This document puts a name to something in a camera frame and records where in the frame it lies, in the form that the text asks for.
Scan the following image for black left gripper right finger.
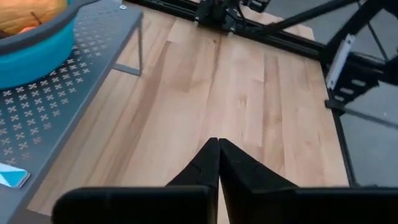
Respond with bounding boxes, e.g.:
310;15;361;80
218;138;398;224

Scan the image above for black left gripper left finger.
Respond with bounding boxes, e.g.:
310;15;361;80
50;138;221;224

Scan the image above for knife with patterned handle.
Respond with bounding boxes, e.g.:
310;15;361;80
0;161;31;190

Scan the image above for blue collapsible bowl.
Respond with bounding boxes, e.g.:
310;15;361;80
0;0;101;91

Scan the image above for grey perforated metal shelf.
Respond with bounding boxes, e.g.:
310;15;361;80
0;0;144;224

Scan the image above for silver aluminium bracket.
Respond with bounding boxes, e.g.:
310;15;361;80
325;33;356;91

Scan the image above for black aluminium table frame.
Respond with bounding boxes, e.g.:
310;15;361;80
133;0;398;188

